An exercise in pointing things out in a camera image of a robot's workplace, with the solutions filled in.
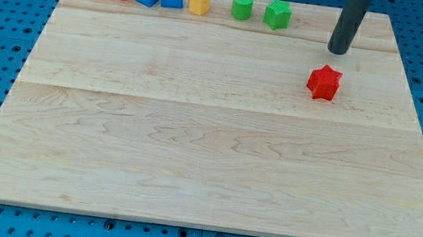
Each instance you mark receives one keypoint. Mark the red star block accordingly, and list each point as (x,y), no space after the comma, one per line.
(324,83)

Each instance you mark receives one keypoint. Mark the green star block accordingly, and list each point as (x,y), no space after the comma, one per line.
(277,14)

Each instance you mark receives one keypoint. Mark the wooden board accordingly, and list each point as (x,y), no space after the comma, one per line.
(152,114)

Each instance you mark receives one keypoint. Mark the green cylinder block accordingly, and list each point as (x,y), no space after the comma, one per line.
(242,9)

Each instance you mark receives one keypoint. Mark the yellow hexagon block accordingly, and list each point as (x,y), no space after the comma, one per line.
(198,7)

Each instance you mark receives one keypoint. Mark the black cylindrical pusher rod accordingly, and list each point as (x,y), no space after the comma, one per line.
(347,25)

